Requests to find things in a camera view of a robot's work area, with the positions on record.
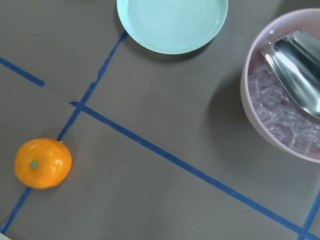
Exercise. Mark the orange mandarin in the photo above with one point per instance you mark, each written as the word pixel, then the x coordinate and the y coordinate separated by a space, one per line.
pixel 42 163

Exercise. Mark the green plate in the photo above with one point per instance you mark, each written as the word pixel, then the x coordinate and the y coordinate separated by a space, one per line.
pixel 172 27

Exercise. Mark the ice cubes in bowl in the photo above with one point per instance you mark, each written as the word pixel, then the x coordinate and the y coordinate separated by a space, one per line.
pixel 278 112

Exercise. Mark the metal scoop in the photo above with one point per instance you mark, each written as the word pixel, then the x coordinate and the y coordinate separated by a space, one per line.
pixel 295 60

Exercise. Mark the pink bowl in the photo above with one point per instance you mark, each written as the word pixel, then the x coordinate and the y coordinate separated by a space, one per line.
pixel 307 20

